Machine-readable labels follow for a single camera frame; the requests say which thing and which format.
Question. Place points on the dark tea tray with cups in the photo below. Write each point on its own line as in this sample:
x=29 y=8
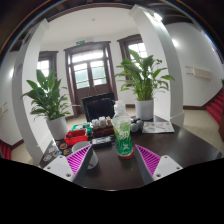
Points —
x=101 y=131

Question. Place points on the green exit sign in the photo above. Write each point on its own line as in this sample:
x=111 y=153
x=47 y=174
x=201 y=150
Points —
x=80 y=42

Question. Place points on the black phone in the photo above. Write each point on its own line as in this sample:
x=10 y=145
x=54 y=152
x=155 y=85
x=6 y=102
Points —
x=103 y=141

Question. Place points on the dark wooden glazed double door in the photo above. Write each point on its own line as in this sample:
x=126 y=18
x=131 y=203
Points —
x=86 y=70

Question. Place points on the printed paper leaflet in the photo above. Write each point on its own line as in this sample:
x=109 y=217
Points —
x=158 y=127

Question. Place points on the potted plant in white pot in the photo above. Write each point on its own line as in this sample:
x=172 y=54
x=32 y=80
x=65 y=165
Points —
x=57 y=128
x=144 y=108

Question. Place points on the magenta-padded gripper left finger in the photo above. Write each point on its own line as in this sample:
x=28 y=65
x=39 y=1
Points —
x=61 y=168

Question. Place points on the flat round red coaster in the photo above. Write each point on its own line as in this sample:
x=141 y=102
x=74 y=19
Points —
x=130 y=156

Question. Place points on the clear green-labelled drink bottle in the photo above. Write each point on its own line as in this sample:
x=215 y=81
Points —
x=122 y=133

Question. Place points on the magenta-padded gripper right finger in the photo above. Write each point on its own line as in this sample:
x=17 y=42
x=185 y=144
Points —
x=165 y=168

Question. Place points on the black chair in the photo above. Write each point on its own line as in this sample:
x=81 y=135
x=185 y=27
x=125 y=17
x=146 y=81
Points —
x=98 y=108

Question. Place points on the red box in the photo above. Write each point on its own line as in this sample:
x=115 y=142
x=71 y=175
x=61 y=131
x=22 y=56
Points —
x=75 y=138

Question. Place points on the red carpeted staircase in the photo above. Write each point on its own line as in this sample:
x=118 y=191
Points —
x=5 y=150
x=216 y=108

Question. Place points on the dark wooden framed window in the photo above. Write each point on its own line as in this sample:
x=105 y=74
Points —
x=140 y=50
x=45 y=66

